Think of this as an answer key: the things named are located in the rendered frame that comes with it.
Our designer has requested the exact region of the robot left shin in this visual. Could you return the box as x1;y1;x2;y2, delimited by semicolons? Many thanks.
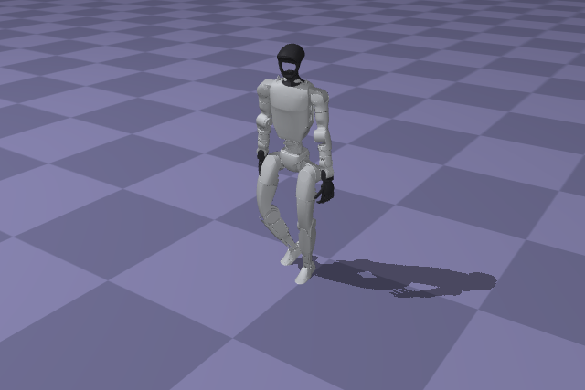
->
299;218;316;269

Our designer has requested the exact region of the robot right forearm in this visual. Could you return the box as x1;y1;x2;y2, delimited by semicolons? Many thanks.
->
256;115;271;157

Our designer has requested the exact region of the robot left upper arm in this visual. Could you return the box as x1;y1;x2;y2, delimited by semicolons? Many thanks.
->
309;87;329;142

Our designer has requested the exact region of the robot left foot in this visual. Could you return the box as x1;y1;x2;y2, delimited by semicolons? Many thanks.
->
295;261;315;284

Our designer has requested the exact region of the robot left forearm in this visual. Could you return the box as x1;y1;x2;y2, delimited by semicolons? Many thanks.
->
318;130;334;179

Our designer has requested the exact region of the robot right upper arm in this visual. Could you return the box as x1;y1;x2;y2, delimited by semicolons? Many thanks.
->
256;79;275;129

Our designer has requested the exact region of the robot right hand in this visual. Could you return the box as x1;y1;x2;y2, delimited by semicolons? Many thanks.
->
257;150;268;176

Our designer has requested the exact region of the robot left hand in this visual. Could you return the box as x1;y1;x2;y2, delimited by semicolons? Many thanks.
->
314;170;334;204

